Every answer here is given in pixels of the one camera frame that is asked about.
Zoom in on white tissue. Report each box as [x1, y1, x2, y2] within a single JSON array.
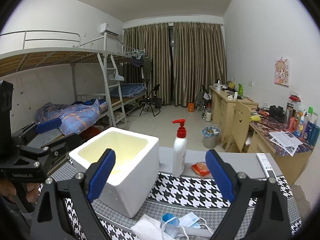
[[130, 214, 174, 240]]

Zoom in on blue face mask stack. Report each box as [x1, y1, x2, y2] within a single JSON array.
[[160, 213, 180, 239]]

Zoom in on person left hand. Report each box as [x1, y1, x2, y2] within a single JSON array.
[[0, 178, 39, 203]]

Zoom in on red orange snack packet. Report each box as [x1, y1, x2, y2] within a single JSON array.
[[190, 161, 210, 178]]

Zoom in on blue plaid quilt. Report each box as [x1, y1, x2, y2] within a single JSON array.
[[35, 99, 108, 135]]

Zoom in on white styrofoam box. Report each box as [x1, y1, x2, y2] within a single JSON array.
[[69, 127, 159, 218]]

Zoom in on white remote control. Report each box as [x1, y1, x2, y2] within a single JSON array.
[[257, 153, 276, 178]]

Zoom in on metal bunk bed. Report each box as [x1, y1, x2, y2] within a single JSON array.
[[0, 29, 148, 156]]

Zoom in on grey trash bin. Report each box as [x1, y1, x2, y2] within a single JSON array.
[[202, 126, 220, 148]]

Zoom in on houndstooth table mat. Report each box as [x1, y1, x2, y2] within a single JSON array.
[[52, 161, 302, 239]]

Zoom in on white pump lotion bottle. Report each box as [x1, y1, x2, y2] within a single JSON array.
[[172, 119, 187, 177]]

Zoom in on loose blue face mask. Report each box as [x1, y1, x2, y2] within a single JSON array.
[[179, 212, 213, 238]]

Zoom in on wooden desk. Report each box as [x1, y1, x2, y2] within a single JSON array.
[[210, 87, 313, 185]]

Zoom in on wooden smiley chair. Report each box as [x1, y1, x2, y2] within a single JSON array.
[[225, 100, 252, 153]]

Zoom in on white papers on desk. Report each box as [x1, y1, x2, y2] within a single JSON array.
[[269, 131, 303, 156]]

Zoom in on black folding chair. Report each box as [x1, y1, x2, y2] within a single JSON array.
[[139, 84, 161, 117]]

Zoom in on toiletry bottles cluster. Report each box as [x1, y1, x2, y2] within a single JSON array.
[[285, 92, 319, 147]]

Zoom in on brown window curtains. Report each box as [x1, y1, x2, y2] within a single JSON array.
[[124, 22, 227, 107]]

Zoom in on wall air conditioner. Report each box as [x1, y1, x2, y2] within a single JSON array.
[[100, 23, 120, 37]]

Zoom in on anime girl wall poster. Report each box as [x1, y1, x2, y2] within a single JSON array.
[[274, 57, 290, 87]]

